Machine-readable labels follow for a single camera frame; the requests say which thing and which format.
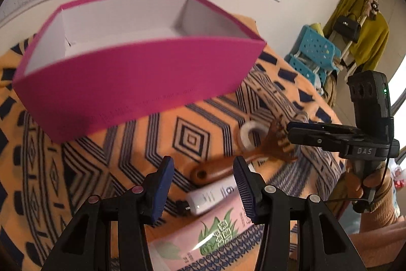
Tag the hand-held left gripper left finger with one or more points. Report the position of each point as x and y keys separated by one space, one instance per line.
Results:
x=163 y=185

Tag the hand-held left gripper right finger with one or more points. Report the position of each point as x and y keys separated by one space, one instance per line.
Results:
x=244 y=188

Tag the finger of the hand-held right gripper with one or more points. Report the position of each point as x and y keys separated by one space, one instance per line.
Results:
x=317 y=139
x=317 y=126

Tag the brown wooden comb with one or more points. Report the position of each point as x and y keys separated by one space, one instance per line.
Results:
x=219 y=171

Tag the small white tube black cap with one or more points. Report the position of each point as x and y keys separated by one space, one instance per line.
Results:
x=212 y=194

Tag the white tape roll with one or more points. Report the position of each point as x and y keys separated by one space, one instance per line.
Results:
x=244 y=137

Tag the pink tube green leaf print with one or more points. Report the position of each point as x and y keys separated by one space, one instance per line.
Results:
x=196 y=242

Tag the pink cardboard box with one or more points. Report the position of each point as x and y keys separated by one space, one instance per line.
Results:
x=142 y=83

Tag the person's right forearm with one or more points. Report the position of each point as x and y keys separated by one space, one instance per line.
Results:
x=388 y=204

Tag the person's right hand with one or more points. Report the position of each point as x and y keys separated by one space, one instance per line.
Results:
x=352 y=179

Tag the orange patterned blanket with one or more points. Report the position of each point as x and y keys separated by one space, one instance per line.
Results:
x=127 y=156

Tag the white coat rack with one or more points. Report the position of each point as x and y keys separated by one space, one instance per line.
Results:
x=349 y=52

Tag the yellow hanging garment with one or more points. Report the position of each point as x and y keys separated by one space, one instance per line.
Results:
x=374 y=39

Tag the blue perforated plastic rack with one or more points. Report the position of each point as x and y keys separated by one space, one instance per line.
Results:
x=314 y=48

